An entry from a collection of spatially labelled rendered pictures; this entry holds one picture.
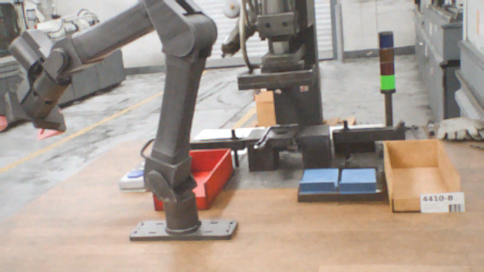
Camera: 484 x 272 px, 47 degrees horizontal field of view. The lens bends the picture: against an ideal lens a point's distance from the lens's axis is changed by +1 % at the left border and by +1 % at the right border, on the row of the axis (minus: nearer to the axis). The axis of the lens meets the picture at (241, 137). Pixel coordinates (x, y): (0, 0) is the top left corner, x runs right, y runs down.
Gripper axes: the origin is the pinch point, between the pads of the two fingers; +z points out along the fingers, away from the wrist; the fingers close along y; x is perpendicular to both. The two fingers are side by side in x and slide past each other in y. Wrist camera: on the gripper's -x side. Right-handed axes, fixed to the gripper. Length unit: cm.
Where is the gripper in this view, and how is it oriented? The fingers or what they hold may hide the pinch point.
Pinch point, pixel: (17, 133)
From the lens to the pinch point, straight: 125.3
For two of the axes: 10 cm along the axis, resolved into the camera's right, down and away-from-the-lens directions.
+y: -7.0, -1.0, -7.0
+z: -6.2, 5.8, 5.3
